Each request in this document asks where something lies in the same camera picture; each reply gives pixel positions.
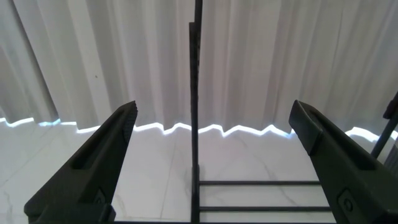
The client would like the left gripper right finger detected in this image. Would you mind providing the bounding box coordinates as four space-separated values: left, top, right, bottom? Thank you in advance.
288 99 398 223

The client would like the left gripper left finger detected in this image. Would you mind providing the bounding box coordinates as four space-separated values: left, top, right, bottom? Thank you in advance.
24 100 139 223

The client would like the black clothes rack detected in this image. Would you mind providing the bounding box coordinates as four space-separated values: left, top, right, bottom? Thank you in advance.
188 0 398 224

